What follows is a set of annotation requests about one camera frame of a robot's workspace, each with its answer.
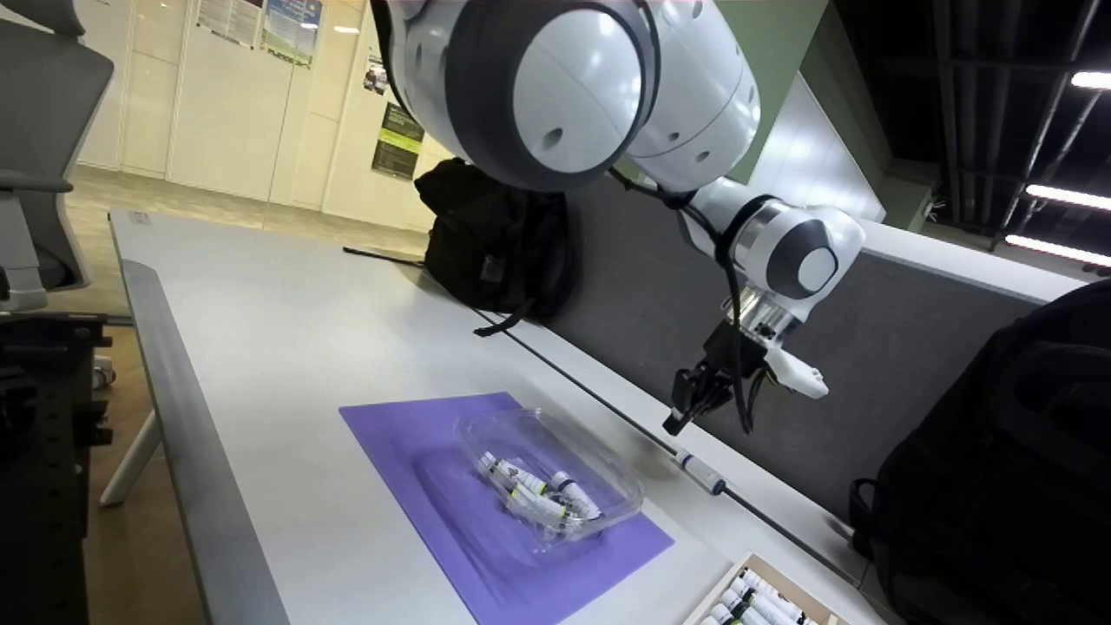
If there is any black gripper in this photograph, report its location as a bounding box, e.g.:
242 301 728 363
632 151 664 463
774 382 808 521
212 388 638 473
664 323 770 440

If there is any wooden paint tube box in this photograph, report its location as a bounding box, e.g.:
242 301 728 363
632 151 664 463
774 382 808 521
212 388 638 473
680 551 855 625

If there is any clear plastic container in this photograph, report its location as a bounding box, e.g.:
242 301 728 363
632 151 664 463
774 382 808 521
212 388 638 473
453 404 649 551

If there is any gray desk partition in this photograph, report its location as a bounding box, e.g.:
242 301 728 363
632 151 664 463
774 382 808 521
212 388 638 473
543 170 1090 525

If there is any purple mat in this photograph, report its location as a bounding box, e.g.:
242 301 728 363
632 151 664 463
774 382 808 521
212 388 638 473
337 388 676 625

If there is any large black backpack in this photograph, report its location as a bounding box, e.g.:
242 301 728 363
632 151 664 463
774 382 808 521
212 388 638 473
848 278 1111 625

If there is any white table leg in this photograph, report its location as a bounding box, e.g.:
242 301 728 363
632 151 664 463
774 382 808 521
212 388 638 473
97 410 166 512

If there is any black equipment stand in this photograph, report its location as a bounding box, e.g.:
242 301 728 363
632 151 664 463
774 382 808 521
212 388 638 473
0 308 114 625

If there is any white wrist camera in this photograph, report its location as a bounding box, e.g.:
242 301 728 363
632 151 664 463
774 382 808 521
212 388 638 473
759 339 832 408

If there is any small black backpack with strap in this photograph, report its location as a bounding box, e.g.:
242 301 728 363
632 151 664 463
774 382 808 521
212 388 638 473
412 157 574 339

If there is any green and black wall poster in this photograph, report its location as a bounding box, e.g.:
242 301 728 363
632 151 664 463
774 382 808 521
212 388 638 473
371 102 426 184

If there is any blue and white wall poster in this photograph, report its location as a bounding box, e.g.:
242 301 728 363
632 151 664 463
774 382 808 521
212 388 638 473
257 0 325 67

